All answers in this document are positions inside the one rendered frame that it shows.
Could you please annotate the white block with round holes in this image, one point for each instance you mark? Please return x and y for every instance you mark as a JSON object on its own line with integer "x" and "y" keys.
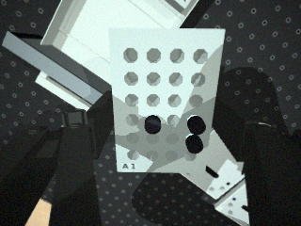
{"x": 179, "y": 5}
{"x": 172, "y": 73}

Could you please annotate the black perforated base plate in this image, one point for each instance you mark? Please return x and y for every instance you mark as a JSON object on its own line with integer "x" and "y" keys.
{"x": 260, "y": 71}

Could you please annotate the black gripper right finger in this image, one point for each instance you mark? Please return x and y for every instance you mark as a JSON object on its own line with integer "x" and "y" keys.
{"x": 272, "y": 164}

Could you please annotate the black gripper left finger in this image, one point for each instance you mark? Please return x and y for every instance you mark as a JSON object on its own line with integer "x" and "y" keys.
{"x": 75, "y": 198}

